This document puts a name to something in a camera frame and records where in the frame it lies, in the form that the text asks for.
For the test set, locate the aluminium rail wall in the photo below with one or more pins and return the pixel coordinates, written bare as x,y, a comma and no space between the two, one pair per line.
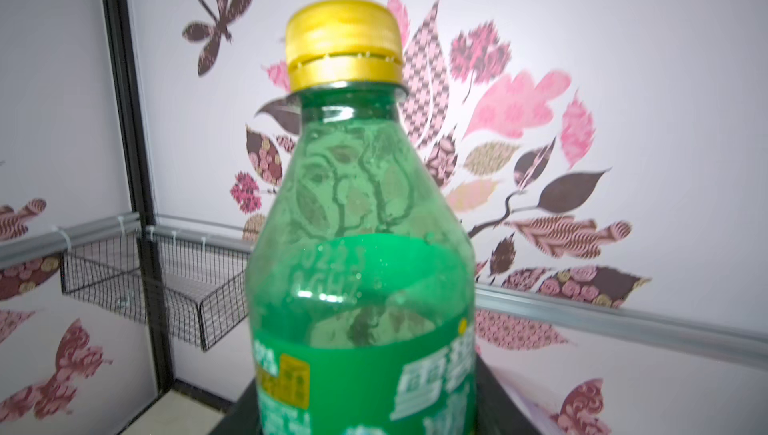
65,239
600,315

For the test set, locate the aluminium rail back wall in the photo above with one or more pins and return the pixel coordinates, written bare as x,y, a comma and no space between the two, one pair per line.
600,315

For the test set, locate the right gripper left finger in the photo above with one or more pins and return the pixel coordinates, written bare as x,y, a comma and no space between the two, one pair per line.
244,416

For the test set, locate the black wire basket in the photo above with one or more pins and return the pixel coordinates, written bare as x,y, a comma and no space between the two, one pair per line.
190,290

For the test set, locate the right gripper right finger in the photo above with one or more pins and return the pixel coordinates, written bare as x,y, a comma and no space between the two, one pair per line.
496,413

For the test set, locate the aluminium rail left wall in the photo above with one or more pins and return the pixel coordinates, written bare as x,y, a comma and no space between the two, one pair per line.
65,239

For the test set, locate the green soda bottle yellow cap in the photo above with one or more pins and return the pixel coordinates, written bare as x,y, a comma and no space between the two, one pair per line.
368,103

